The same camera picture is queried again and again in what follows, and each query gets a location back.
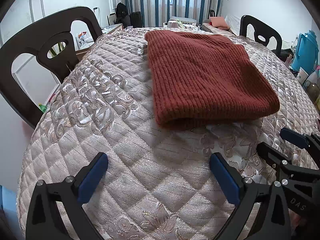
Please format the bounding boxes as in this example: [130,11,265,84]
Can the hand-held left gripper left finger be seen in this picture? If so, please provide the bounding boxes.
[26,152,109,240]

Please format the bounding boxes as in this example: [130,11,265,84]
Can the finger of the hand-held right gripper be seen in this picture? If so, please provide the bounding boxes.
[280,128,320,152]
[257,142,320,180]

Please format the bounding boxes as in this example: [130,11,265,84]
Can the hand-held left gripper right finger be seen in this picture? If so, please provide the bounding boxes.
[209,152,292,240]

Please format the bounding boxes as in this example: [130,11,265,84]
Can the rust red knitted sweater dress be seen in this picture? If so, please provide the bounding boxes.
[145,30,280,130]

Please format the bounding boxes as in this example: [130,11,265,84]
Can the beige quilted table cover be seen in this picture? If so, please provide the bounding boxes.
[16,27,320,240]

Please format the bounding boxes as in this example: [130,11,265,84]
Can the glass jar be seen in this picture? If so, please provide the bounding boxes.
[304,80,320,98]

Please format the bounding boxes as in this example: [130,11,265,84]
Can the white patterned cup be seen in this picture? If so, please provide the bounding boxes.
[297,67,309,84]

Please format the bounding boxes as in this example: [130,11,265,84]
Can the blue thermos jug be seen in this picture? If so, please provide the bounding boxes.
[291,30,319,75]

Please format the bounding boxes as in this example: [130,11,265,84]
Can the light blue object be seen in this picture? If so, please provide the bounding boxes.
[0,185,25,240]

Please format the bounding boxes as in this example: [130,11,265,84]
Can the green potted plant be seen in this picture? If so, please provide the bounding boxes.
[49,42,67,58]

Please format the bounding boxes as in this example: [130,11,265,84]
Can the pink pillow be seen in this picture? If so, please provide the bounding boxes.
[209,16,230,29]

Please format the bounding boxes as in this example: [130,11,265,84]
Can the wooden side desk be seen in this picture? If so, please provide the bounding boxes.
[75,23,123,60]

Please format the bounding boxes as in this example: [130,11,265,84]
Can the black floor heater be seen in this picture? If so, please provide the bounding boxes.
[130,12,143,28]

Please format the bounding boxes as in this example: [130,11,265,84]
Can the black backpack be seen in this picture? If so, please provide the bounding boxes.
[115,2,131,28]

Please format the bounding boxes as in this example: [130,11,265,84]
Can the blue striped curtains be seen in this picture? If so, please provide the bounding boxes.
[110,0,223,28]

